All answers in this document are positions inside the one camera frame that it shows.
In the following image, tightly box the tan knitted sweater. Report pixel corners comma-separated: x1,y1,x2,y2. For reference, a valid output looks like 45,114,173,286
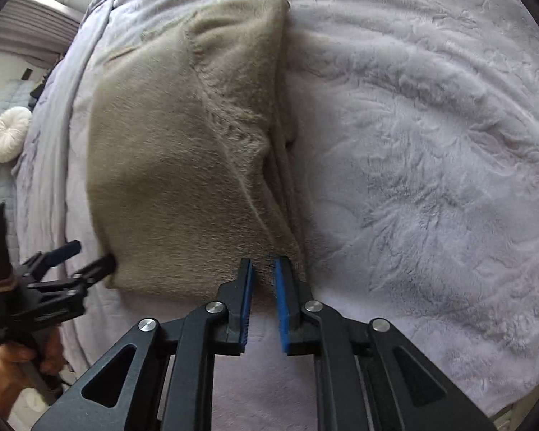
87,0,305,301

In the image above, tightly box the person's left hand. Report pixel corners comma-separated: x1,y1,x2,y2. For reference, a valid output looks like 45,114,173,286
0,328,67,420

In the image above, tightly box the grey quilted headboard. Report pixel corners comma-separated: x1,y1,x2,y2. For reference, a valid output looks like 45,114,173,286
0,80,34,260

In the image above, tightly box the round white cushion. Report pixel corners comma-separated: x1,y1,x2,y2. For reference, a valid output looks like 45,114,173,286
0,106,33,163

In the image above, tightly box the lavender plush bed blanket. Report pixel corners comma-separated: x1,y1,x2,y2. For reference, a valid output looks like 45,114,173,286
16,0,539,416

